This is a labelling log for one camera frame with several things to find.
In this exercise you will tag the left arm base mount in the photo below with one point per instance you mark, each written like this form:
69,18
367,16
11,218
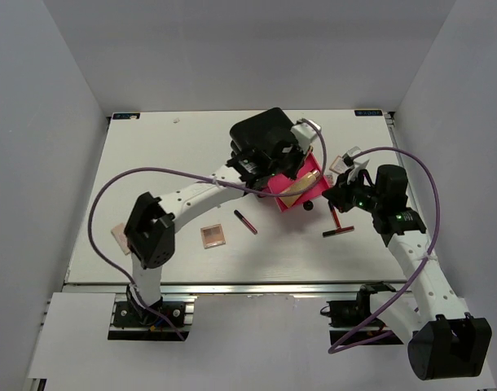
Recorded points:
127,324

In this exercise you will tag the blue corner label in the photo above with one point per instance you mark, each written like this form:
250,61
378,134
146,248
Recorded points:
368,112
119,116

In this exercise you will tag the four-colour eyeshadow palette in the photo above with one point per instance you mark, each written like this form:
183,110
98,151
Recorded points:
212,236

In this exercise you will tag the pink blush palette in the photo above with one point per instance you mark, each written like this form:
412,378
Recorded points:
118,233

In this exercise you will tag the red lip gloss upright tube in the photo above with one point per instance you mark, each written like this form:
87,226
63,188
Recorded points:
334,215

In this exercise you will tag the black drawer organizer cabinet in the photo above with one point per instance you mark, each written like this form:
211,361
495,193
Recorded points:
256,128

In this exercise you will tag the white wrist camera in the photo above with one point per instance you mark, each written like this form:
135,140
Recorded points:
306,132
355,163

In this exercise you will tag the floral pink palette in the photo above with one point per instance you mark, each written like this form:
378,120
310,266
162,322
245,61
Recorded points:
329,178

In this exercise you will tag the gold-capped beige foundation tube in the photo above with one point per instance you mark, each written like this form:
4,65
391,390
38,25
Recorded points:
292,193

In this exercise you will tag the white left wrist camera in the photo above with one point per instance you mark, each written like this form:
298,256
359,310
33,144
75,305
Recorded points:
306,132

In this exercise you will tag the right blue corner label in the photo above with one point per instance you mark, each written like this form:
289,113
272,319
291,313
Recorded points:
368,112

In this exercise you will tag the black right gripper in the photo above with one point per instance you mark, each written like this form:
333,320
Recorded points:
338,195

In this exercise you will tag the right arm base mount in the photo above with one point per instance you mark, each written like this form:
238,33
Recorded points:
343,315

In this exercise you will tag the aluminium table front rail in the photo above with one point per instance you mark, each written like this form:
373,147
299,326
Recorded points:
195,289

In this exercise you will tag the small palette near right arm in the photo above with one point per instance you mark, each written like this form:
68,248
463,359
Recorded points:
338,166

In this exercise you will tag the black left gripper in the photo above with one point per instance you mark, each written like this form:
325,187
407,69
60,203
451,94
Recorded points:
298,155

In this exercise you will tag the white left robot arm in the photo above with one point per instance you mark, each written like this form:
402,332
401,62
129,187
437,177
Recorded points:
154,221

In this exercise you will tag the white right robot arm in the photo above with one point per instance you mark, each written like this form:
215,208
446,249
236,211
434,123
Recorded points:
443,339

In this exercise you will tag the left blue corner label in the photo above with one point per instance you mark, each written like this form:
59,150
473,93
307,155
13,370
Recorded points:
119,116

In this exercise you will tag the dark red lip gloss tube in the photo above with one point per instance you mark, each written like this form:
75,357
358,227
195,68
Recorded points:
338,231

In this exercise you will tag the pink top drawer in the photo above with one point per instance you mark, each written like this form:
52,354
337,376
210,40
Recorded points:
280,182

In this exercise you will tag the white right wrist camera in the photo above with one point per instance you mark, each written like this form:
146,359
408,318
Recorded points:
355,163

